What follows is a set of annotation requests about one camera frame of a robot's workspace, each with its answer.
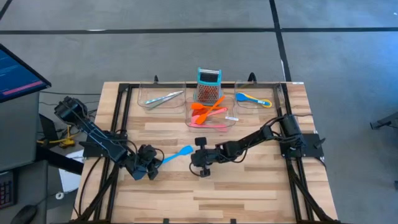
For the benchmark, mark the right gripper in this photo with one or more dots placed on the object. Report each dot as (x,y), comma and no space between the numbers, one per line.
(213,155)

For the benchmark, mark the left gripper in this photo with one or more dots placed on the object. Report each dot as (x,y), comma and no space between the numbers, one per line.
(141,160)

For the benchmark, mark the blue silicone spatula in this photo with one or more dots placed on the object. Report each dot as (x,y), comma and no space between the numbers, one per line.
(186,150)

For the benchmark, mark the blue silicone spoon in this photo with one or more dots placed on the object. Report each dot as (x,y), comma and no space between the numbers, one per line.
(241,97)

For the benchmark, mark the yellow silicone spoon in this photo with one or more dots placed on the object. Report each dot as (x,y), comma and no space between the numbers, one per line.
(268,106)

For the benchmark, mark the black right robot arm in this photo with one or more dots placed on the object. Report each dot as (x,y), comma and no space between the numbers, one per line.
(248,141)

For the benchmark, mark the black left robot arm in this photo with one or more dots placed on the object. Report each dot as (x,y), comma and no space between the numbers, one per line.
(99,140)

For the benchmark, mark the clear plastic bin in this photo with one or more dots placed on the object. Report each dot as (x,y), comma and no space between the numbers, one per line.
(231,124)
(258,87)
(174,107)

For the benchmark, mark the teal metal box grater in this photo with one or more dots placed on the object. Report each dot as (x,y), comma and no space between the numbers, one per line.
(208,90)

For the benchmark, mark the white paper sheet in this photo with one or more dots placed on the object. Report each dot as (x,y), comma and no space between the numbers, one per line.
(70,180)

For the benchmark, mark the black cart leg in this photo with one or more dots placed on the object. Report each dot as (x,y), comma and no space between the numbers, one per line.
(59,160)

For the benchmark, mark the white tape roll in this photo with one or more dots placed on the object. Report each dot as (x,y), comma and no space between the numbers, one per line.
(56,195)

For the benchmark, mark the white table sticker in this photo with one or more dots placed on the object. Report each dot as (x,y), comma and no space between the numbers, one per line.
(298,82)

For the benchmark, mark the dark grey desk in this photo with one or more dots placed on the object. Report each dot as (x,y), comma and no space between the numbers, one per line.
(31,186)

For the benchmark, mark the black computer mouse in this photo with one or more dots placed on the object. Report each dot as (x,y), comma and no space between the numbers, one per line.
(25,214)

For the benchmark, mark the black keyboard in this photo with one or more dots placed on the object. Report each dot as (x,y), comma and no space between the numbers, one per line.
(6,189)

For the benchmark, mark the computer monitor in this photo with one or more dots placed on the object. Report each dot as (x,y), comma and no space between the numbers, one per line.
(18,74)

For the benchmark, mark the black frame bracket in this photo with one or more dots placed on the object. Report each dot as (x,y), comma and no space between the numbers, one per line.
(233,221)
(155,80)
(252,77)
(166,221)

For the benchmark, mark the black metal table frame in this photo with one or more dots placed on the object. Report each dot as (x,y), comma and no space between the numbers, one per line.
(228,85)

